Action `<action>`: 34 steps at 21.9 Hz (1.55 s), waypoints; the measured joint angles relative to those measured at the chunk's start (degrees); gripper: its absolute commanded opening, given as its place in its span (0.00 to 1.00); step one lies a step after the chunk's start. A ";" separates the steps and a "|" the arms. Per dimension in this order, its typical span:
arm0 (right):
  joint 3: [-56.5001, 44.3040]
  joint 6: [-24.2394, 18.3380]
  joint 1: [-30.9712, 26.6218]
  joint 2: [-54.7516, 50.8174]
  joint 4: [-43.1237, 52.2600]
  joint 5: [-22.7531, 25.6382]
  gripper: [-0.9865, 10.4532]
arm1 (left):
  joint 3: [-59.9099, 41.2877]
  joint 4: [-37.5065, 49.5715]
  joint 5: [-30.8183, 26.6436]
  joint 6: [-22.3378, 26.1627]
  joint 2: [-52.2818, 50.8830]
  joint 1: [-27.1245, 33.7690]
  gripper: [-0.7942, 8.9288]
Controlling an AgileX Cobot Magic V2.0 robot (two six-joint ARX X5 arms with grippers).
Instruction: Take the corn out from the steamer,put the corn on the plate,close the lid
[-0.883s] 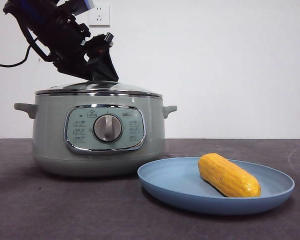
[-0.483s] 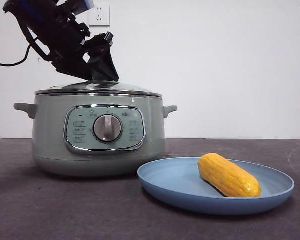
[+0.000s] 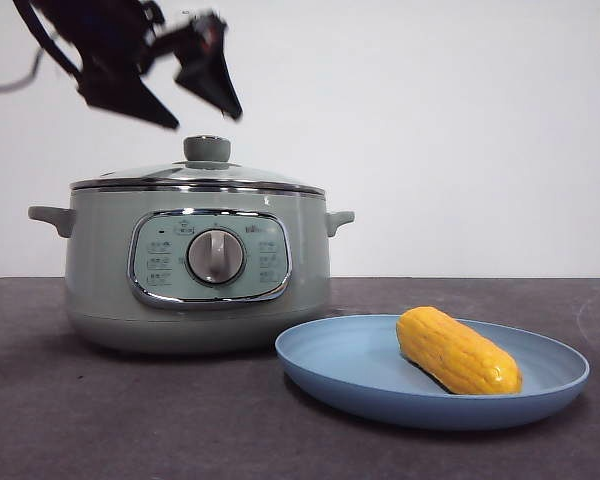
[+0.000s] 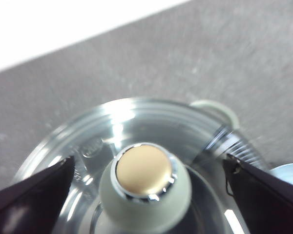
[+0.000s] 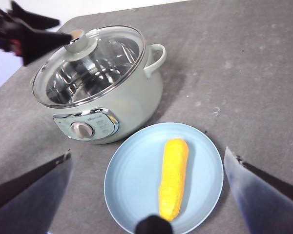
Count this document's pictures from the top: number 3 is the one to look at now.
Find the glass lid with green knob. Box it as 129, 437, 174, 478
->
69, 134, 327, 197

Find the yellow corn cob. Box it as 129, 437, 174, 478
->
395, 305, 524, 397

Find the pale green electric steamer pot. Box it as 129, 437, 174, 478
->
27, 187, 356, 356

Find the blue round plate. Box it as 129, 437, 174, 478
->
274, 314, 591, 432

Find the black cable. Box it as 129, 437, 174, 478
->
0, 49, 45, 95

